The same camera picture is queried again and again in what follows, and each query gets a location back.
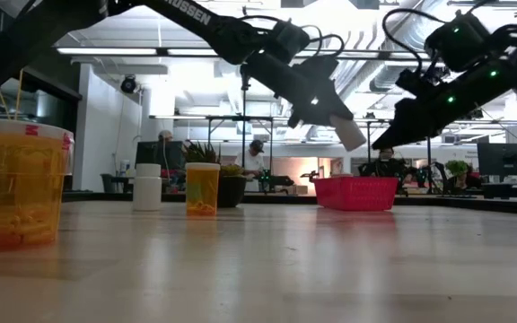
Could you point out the black metal workstation frame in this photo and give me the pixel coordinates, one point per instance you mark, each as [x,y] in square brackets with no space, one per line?
[222,118]
[428,161]

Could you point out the black background robot arm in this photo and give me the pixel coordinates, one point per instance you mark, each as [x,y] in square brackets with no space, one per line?
[424,175]
[278,180]

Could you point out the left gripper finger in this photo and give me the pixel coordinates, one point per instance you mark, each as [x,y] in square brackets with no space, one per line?
[335,105]
[310,117]

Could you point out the dark waste bin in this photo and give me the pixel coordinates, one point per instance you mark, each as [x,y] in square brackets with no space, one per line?
[108,184]

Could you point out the silver ventilation duct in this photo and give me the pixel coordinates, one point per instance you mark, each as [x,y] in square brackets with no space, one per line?
[406,40]

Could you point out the black tripod stand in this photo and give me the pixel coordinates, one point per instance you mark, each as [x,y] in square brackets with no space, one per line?
[243,134]

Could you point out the person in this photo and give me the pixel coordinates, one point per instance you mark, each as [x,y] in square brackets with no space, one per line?
[251,163]
[386,168]
[165,134]

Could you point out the succulent plant in black pot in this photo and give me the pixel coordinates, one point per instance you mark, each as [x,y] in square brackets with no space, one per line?
[231,192]

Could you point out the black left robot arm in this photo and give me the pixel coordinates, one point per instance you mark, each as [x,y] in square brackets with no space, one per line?
[38,36]

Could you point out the orange pill bottle red-marked cap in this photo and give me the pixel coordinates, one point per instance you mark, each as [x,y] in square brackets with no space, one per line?
[16,193]

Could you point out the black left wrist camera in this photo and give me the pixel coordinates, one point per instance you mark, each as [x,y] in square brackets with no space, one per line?
[291,39]

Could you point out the dark desk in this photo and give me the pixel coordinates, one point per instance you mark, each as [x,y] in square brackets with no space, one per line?
[510,188]

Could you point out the red plastic mesh basket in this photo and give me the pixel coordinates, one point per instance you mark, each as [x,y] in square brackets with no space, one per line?
[356,194]

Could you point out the white plastic pill bottle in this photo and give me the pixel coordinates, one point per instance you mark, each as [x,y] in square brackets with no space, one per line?
[350,134]
[147,190]

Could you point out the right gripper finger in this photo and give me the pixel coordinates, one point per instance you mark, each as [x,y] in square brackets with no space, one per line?
[391,140]
[415,119]

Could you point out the long ceiling strip light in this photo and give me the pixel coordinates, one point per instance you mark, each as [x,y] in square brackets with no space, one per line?
[191,52]
[357,54]
[393,56]
[106,51]

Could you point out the green leafy plant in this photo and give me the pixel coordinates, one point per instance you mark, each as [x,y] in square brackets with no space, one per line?
[457,167]

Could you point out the black computer monitor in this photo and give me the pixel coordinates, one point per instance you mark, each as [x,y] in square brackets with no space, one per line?
[157,154]
[504,159]

